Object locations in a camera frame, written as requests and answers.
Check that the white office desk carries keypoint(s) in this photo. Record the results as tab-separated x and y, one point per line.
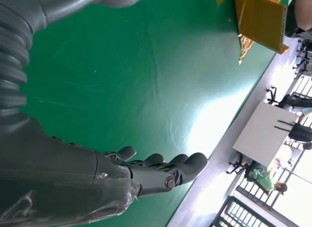
263	135

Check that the black metal railing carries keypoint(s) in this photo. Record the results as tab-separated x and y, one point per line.
243	212

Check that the green table mat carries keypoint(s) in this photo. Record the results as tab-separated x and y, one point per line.
146	73

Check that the yellow film wrapped cardboard box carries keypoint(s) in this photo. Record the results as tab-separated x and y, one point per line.
261	21

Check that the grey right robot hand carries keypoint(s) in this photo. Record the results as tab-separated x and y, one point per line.
61	183

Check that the black office chair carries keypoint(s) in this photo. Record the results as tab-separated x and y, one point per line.
303	59
271	95
236	164

